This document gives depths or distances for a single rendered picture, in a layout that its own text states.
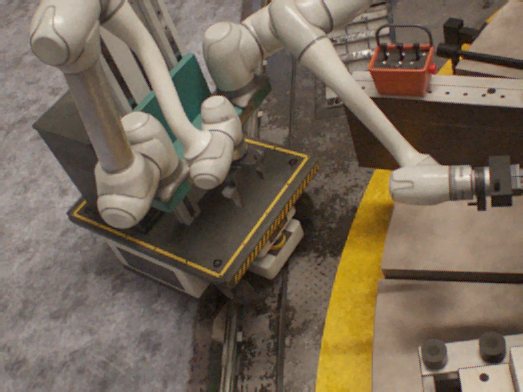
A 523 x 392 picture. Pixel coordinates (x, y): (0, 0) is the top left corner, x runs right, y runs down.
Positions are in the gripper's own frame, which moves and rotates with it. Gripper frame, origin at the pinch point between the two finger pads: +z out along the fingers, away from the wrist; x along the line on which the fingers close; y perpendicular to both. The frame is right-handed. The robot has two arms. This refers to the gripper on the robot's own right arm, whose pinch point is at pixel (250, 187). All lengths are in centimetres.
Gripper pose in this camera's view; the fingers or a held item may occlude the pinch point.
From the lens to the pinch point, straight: 222.3
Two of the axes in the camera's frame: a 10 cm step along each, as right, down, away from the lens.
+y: -8.0, -2.5, 5.5
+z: 2.8, 6.5, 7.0
